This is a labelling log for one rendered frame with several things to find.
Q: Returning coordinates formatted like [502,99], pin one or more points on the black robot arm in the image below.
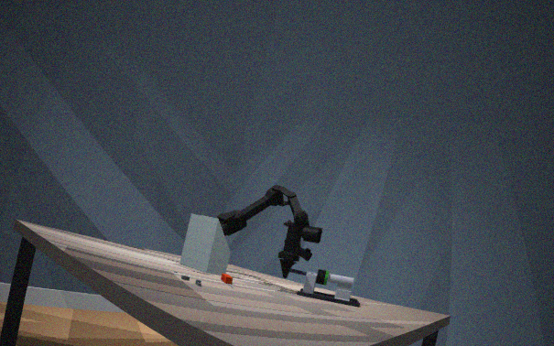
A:
[234,221]

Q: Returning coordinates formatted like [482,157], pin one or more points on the dark blue cylinder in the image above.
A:
[297,272]

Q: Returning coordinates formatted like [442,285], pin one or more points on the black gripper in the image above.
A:
[289,255]

